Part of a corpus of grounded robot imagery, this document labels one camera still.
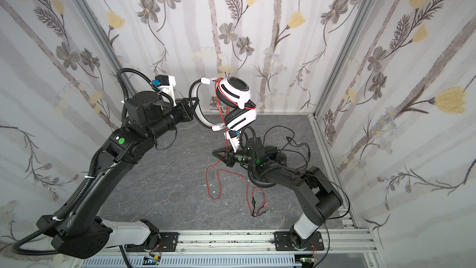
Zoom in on red headphone cable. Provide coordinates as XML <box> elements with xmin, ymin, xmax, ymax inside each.
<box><xmin>205</xmin><ymin>77</ymin><xmax>271</xmax><ymax>217</ymax></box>

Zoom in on white black headphones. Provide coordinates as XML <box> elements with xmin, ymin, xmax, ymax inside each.
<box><xmin>188</xmin><ymin>76</ymin><xmax>257</xmax><ymax>132</ymax></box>

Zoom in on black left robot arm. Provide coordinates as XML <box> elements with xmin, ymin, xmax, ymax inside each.
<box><xmin>11</xmin><ymin>68</ymin><xmax>199</xmax><ymax>259</ymax></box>

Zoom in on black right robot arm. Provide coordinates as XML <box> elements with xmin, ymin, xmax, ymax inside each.
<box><xmin>213</xmin><ymin>135</ymin><xmax>348</xmax><ymax>251</ymax></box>

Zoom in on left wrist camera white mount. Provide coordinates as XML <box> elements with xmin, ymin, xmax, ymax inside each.
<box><xmin>152</xmin><ymin>74</ymin><xmax>176</xmax><ymax>99</ymax></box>

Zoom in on black headphone cable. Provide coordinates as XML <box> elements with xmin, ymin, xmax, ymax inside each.
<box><xmin>260</xmin><ymin>125</ymin><xmax>312</xmax><ymax>174</ymax></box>

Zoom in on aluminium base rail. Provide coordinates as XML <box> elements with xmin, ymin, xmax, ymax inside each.
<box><xmin>85</xmin><ymin>229</ymin><xmax>376</xmax><ymax>258</ymax></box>

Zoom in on white vented cable duct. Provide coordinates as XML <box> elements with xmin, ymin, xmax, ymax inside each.
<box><xmin>79</xmin><ymin>254</ymin><xmax>302</xmax><ymax>268</ymax></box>

